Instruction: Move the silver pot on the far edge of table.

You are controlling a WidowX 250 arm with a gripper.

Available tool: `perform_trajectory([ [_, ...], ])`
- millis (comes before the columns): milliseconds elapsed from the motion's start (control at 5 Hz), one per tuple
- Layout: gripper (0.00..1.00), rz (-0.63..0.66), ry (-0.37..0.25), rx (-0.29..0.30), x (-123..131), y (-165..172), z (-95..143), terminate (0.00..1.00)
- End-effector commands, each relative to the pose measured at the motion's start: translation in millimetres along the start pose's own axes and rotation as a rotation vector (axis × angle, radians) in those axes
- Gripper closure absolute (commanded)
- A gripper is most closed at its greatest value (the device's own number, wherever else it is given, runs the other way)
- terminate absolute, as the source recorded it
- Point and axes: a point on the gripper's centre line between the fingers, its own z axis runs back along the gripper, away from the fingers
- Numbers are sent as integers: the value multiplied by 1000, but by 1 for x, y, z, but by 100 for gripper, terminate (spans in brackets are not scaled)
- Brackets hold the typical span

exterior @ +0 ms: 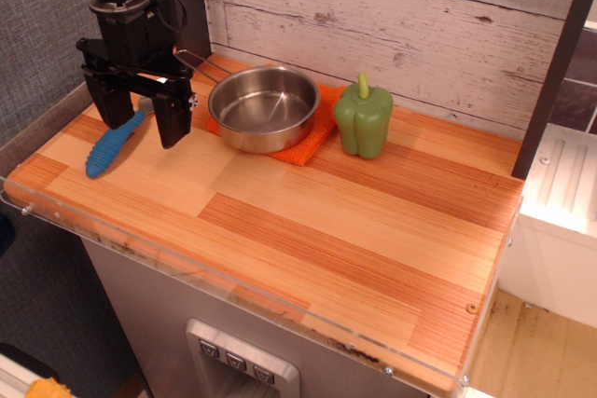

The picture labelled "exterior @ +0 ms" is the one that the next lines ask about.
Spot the clear acrylic table guard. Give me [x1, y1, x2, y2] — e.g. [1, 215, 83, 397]
[7, 164, 523, 397]

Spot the white ridged sink unit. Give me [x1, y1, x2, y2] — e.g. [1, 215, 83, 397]
[499, 125, 596, 326]

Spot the orange cloth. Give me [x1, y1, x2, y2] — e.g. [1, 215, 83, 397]
[208, 66, 344, 166]

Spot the green toy bell pepper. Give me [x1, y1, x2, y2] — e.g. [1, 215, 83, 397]
[334, 72, 394, 159]

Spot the blue handled spoon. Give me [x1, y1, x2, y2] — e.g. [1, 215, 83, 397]
[85, 97, 154, 178]

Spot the silver dispenser panel with buttons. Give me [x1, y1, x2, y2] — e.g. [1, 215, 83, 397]
[186, 319, 301, 398]

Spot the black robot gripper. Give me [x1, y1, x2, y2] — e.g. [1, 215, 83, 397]
[76, 5, 192, 149]

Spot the black cable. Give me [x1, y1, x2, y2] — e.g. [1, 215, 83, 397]
[144, 0, 188, 43]

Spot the yellow orange object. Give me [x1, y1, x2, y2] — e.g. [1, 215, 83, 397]
[24, 377, 73, 398]

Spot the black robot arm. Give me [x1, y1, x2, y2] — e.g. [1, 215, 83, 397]
[76, 0, 193, 149]

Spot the dark post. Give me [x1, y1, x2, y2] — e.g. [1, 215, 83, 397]
[160, 0, 214, 62]
[511, 0, 593, 180]

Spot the dark right post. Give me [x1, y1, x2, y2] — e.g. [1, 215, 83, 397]
[511, 0, 593, 180]

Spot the silver steel pot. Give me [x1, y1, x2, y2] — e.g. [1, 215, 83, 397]
[174, 49, 321, 155]

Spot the dark left post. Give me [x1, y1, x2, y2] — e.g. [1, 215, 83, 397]
[160, 0, 214, 62]

